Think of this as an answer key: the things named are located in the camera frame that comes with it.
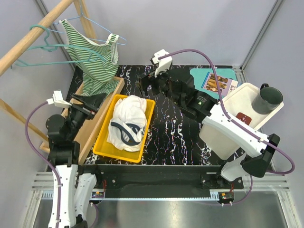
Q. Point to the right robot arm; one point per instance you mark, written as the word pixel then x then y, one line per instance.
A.
pixel 178 86

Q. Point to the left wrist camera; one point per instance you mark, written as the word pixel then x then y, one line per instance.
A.
pixel 58 101

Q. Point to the dark green mug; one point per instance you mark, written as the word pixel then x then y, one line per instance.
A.
pixel 267 99

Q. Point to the yellow plastic tray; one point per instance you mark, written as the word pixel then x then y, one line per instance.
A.
pixel 106 149

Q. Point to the teal plastic hanger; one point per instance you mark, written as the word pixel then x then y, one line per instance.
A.
pixel 55 53

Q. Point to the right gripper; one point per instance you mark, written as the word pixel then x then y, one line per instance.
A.
pixel 148 80

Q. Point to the small picture book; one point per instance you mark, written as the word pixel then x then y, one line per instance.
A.
pixel 226 85

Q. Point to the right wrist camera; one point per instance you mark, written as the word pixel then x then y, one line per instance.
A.
pixel 162 65

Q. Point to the red brown plug cube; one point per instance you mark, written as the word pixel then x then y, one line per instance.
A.
pixel 244 118

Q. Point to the teal cutting mat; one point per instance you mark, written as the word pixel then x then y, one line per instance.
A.
pixel 199 75

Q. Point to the white rectangular bin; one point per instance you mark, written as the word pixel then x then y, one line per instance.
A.
pixel 238 101

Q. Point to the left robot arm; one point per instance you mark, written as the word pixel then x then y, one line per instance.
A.
pixel 73 183

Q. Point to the green striped tank top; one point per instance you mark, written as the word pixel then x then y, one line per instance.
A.
pixel 99 62

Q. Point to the white tank top navy trim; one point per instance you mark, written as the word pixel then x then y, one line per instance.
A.
pixel 128 124

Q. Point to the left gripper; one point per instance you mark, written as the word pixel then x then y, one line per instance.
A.
pixel 91 104

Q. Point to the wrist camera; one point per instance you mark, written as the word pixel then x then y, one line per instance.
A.
pixel 162 65
pixel 58 101

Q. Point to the wooden clothes rack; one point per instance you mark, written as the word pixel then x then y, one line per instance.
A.
pixel 22 89

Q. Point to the light blue wire hanger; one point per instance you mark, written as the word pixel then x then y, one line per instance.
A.
pixel 83 14

